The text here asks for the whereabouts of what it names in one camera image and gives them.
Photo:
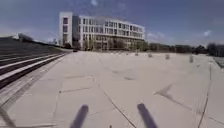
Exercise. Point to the row of trees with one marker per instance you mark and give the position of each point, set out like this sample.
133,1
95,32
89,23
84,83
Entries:
180,48

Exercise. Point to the pale concrete slab plaza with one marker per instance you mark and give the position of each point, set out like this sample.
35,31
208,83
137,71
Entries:
110,80

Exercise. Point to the robot's own part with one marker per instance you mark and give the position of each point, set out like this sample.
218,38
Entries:
80,117
146,116

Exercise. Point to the large white curved building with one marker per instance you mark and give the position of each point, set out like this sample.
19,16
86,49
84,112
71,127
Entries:
100,30

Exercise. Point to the wide dark stone steps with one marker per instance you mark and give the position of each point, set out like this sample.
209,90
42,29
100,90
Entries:
20,58

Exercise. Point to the row of stone bollards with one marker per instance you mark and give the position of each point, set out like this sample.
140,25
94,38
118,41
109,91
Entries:
166,56

